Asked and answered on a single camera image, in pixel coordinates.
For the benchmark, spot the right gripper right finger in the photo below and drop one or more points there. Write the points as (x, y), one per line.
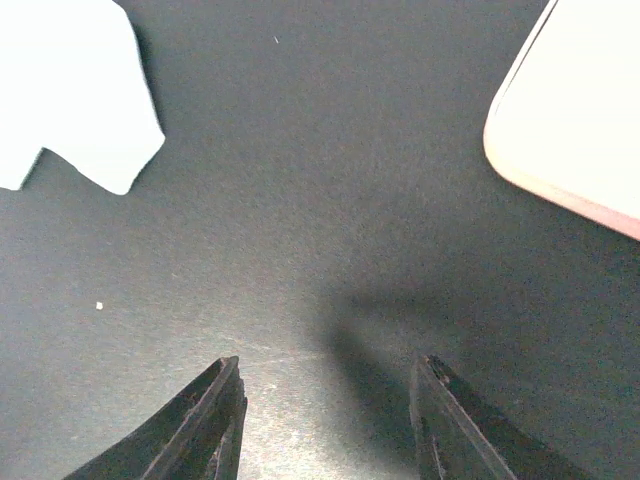
(458, 435)

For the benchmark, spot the pink glasses case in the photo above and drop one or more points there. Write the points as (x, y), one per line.
(564, 123)

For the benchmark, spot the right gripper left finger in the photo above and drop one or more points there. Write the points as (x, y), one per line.
(196, 435)

